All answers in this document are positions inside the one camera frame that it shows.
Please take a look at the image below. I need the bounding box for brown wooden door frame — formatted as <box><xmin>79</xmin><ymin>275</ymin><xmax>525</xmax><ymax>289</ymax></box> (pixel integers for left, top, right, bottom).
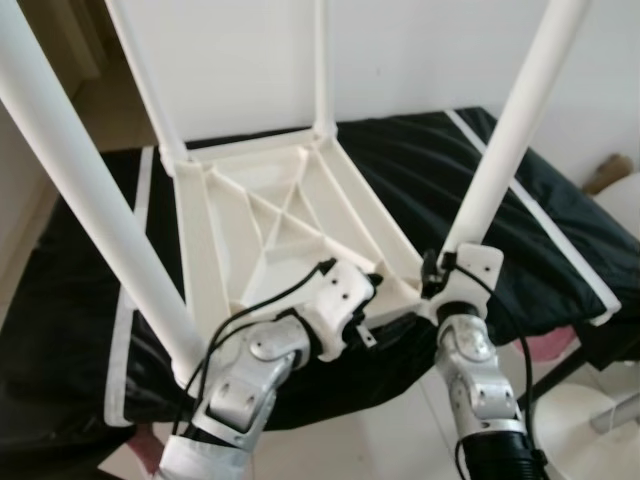
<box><xmin>30</xmin><ymin>0</ymin><xmax>133</xmax><ymax>83</ymax></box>

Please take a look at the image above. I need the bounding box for pink plastic object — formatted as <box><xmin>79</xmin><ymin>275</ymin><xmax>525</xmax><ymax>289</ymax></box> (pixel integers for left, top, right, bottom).
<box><xmin>140</xmin><ymin>425</ymin><xmax>168</xmax><ymax>473</ymax></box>
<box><xmin>525</xmin><ymin>335</ymin><xmax>572</xmax><ymax>367</ymax></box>

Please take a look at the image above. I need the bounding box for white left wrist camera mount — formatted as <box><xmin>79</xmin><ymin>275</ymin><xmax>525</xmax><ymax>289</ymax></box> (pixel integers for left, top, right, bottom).
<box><xmin>305</xmin><ymin>258</ymin><xmax>380</xmax><ymax>360</ymax></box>

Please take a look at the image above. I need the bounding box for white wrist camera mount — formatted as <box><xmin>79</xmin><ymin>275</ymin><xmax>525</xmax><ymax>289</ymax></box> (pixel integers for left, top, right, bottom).
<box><xmin>305</xmin><ymin>258</ymin><xmax>380</xmax><ymax>360</ymax></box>
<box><xmin>435</xmin><ymin>245</ymin><xmax>505</xmax><ymax>325</ymax></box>

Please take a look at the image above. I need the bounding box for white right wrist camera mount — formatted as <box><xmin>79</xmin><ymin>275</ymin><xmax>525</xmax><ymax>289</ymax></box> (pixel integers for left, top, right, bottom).
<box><xmin>435</xmin><ymin>245</ymin><xmax>505</xmax><ymax>325</ymax></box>

